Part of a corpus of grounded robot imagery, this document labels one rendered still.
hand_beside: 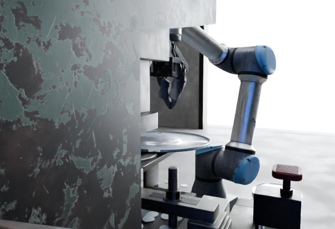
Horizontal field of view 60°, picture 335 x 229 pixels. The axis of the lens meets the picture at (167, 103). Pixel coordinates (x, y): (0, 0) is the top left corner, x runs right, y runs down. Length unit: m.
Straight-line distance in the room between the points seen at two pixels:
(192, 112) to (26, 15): 5.21
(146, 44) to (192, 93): 4.84
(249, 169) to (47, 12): 0.99
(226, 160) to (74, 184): 0.93
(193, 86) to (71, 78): 5.13
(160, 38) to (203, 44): 0.56
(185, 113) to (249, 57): 4.33
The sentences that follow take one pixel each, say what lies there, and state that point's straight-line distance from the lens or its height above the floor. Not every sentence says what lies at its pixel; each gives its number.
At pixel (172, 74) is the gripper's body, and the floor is 0.96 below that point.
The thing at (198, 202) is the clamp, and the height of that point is 0.76.
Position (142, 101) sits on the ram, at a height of 0.91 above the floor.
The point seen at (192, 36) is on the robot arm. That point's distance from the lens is 1.07.
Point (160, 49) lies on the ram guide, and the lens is 0.57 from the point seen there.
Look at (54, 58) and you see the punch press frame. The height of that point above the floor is 0.97.
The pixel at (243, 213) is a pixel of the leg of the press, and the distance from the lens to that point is 0.74.
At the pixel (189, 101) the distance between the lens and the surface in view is 5.37.
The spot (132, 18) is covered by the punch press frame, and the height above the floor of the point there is 1.02.
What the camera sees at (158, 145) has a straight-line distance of 0.74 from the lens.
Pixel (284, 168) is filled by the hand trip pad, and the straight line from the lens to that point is 0.70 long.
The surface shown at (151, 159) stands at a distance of 0.64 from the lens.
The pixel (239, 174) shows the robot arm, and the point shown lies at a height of 0.61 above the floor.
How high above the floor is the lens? 0.96
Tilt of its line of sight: 5 degrees down
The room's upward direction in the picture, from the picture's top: straight up
